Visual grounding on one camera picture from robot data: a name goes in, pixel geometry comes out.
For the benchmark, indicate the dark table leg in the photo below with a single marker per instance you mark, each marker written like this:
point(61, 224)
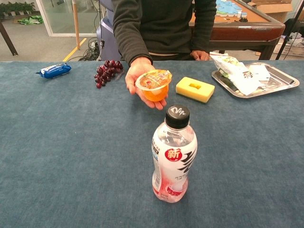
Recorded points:
point(8, 39)

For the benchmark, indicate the cup with orange contents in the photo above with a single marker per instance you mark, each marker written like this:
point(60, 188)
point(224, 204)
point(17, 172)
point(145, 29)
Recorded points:
point(154, 91)

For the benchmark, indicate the black tripod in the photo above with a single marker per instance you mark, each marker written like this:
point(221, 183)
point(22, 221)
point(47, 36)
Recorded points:
point(287, 35)

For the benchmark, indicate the person torso dark sweater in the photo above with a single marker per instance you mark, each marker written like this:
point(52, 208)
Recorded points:
point(166, 26)

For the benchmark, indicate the metal tray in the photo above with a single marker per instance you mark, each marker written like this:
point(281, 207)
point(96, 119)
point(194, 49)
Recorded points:
point(280, 80)

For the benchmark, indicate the cardboard box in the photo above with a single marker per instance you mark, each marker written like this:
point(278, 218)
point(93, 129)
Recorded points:
point(273, 9)

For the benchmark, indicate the blue grey machine base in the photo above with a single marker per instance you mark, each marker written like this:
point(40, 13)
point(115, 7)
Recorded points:
point(107, 40)

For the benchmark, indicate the small white packet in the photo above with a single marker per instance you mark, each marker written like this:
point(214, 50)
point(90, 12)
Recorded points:
point(260, 72)

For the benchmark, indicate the row of potted plants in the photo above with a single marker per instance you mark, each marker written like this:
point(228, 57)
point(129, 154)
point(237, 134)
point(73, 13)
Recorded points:
point(16, 7)

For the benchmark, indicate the blue cookie packet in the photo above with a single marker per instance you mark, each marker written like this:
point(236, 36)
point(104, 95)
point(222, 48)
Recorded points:
point(54, 70)

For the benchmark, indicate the person right hand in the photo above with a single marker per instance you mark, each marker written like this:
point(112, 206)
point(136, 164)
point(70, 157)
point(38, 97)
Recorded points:
point(130, 78)

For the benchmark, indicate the yellow tape dispenser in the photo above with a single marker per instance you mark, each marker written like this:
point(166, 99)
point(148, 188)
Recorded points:
point(187, 91)

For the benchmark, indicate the clear plastic bottle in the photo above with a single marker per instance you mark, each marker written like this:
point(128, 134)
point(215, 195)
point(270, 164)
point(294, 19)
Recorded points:
point(174, 166)

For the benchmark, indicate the person arm dark sleeve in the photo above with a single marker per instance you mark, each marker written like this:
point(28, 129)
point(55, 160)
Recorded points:
point(133, 38)
point(204, 26)

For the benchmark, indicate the blue white tile pile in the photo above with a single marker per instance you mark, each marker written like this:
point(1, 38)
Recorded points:
point(228, 9)

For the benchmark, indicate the white glass partition frame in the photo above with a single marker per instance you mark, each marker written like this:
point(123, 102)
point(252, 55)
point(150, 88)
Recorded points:
point(46, 17)

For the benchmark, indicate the person right arm dark sleeve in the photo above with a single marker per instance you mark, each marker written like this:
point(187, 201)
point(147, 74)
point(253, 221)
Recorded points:
point(133, 38)

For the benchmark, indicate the brown wooden table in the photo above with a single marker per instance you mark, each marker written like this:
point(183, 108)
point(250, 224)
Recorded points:
point(237, 31)

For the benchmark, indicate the person left hand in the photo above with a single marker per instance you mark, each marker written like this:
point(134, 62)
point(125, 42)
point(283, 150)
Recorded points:
point(199, 55)

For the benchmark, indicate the dark red grape bunch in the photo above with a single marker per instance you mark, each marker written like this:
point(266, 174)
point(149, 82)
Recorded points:
point(105, 72)

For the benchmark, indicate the green cloth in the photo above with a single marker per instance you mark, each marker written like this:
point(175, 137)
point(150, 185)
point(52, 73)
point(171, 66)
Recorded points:
point(31, 20)

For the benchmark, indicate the white green snack bag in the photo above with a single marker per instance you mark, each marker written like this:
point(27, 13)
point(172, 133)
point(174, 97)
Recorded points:
point(237, 73)

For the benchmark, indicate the person left arm dark sleeve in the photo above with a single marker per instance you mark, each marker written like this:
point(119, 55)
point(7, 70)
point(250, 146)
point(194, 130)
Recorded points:
point(204, 26)

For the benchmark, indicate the white plastic basket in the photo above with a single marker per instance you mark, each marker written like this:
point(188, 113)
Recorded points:
point(293, 48)

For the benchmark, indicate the wooden pole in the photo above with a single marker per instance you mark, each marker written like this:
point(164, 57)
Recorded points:
point(76, 23)

